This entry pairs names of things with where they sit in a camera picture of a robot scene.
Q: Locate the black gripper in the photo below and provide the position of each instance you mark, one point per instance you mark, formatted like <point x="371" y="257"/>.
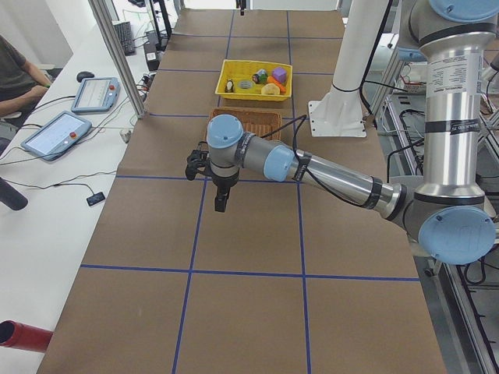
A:
<point x="224" y="183"/>

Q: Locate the yellow clear tape roll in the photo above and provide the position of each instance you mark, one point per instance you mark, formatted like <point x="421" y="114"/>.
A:
<point x="245" y="84"/>

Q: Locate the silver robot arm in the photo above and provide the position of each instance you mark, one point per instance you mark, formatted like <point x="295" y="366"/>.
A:
<point x="445" y="212"/>

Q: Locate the brown wicker basket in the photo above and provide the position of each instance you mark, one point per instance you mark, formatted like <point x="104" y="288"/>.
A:
<point x="254" y="120"/>

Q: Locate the yellow plastic basket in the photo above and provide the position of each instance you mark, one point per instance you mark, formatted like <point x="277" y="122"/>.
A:
<point x="237" y="70"/>

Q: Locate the toy panda figure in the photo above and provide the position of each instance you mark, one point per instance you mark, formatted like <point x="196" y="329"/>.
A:
<point x="229" y="87"/>

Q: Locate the toy bread croissant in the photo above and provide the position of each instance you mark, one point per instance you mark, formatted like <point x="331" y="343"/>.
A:
<point x="270" y="89"/>

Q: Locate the small black usb device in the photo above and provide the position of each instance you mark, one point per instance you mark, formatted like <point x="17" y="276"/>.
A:
<point x="95" y="199"/>

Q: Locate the small black labelled can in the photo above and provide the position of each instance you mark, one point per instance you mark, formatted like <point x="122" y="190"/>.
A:
<point x="260" y="77"/>

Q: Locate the orange toy carrot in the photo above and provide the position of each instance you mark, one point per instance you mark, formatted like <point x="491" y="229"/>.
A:
<point x="277" y="83"/>

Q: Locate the purple foam block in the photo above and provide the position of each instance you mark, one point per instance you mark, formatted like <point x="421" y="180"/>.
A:
<point x="280" y="74"/>

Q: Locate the upper teach pendant tablet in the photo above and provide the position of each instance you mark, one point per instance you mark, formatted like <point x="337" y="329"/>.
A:
<point x="96" y="95"/>

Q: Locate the teach pendant tablet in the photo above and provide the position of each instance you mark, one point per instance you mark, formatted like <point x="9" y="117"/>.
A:
<point x="57" y="136"/>
<point x="96" y="95"/>

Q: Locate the lower teach pendant tablet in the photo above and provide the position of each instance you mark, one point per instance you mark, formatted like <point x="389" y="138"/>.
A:
<point x="57" y="136"/>

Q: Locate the black computer mouse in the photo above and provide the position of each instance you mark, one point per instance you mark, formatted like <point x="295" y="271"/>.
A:
<point x="84" y="75"/>

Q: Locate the black keyboard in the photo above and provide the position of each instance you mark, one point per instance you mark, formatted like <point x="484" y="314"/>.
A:
<point x="124" y="33"/>

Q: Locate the seated person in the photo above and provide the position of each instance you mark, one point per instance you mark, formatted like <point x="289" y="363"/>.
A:
<point x="22" y="83"/>

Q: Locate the red cylinder bottle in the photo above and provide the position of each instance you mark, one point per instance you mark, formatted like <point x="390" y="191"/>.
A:
<point x="24" y="337"/>

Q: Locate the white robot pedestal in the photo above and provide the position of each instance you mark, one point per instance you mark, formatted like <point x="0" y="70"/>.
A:
<point x="340" y="112"/>

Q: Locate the aluminium frame post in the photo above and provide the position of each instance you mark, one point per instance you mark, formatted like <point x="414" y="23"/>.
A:
<point x="103" y="19"/>

